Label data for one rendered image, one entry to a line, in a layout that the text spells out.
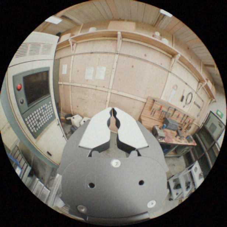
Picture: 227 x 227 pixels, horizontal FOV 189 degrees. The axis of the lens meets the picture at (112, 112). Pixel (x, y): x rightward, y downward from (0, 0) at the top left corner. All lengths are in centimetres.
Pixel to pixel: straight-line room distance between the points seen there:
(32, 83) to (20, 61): 27
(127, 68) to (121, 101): 75
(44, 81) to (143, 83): 165
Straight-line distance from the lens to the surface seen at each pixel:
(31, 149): 47
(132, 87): 155
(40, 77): 87
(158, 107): 174
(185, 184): 226
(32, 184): 128
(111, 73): 158
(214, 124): 369
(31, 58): 87
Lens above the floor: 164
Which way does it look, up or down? 31 degrees down
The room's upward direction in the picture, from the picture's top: 13 degrees clockwise
